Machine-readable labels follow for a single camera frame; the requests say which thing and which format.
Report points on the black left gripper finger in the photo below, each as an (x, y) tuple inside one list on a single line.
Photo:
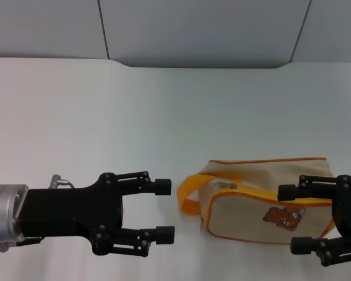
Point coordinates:
[(163, 235), (162, 186)]

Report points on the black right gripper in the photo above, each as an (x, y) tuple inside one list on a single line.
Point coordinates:
[(349, 210)]

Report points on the silver zipper pull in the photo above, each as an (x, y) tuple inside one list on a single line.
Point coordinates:
[(225, 185)]

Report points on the beige food bag orange trim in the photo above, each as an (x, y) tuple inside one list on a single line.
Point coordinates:
[(245, 210)]

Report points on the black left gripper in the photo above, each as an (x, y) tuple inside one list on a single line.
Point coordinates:
[(69, 210)]

